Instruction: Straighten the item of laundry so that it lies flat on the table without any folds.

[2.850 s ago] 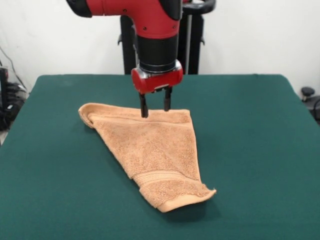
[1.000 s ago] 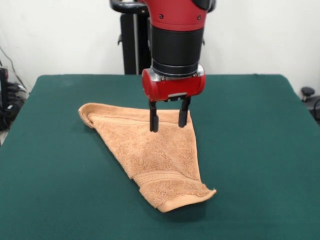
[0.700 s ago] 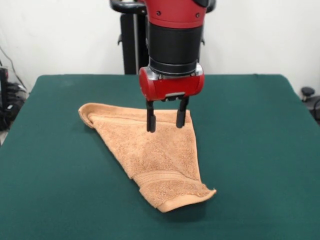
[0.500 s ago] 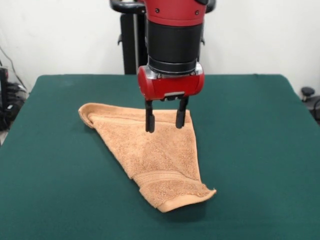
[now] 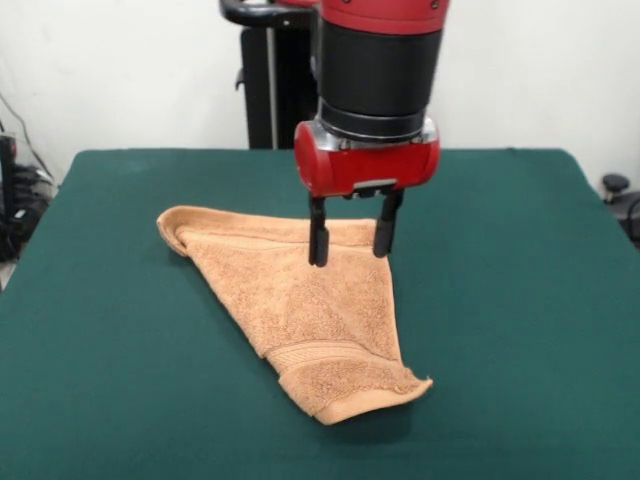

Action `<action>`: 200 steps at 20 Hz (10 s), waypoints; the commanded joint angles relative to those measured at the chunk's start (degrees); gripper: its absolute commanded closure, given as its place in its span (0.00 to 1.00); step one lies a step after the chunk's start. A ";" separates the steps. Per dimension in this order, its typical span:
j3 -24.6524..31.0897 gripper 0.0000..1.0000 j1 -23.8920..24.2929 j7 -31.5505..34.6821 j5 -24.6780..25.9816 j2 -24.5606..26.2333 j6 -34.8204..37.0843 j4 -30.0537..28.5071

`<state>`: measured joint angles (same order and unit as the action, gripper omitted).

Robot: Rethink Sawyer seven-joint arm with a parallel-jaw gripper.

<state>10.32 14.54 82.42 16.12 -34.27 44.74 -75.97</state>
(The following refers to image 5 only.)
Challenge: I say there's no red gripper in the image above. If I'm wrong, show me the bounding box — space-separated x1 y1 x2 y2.
293 118 442 268

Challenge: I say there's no tan terry towel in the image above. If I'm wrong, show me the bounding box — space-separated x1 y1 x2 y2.
156 204 434 426

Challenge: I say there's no dark green table cloth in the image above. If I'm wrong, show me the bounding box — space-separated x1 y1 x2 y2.
0 147 640 480

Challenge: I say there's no black equipment pile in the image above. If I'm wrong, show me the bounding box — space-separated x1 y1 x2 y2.
0 132 57 265

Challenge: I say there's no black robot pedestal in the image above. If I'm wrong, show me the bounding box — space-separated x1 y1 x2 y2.
218 0 324 151

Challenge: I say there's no grey cable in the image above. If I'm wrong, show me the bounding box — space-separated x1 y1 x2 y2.
0 92 55 177

